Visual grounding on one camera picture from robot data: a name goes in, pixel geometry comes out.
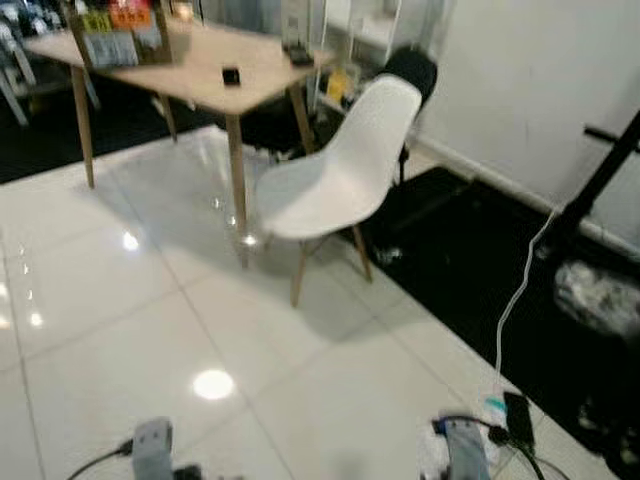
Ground bin with clear bag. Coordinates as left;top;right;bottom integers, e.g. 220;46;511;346
552;261;640;342

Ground black pole stand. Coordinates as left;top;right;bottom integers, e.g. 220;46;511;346
544;111;640;263

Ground black power adapter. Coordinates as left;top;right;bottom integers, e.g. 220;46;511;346
502;391;537;449

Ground white power strip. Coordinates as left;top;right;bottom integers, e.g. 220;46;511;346
480;390;512;433

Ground black chair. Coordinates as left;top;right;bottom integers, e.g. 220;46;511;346
382;46;440;187

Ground white plastic chair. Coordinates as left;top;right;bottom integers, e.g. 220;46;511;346
254;74;424;309

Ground yellow packet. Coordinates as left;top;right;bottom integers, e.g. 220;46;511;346
324;67;352;102

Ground white shelf unit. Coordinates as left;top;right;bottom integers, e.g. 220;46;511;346
278;0;403;63

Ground black handheld controller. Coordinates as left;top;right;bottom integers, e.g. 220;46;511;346
282;41;317;68

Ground light wooden table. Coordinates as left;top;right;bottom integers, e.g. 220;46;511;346
24;18;337;267

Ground labelled cardboard box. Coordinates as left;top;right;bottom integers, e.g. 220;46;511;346
58;0;174;70

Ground white cable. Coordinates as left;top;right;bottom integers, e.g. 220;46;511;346
494;204;562;393

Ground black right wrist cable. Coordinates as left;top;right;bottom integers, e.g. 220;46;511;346
434;414;547;480

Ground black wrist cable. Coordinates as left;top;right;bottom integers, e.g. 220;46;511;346
434;414;547;480
67;439;137;480

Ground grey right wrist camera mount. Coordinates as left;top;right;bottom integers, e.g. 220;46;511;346
439;417;492;480

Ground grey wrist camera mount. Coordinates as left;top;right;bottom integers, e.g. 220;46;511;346
439;417;492;480
131;419;174;480

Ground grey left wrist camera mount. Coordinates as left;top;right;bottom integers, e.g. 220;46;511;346
131;419;174;480

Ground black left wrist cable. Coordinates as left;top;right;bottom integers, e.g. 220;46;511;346
67;439;137;480

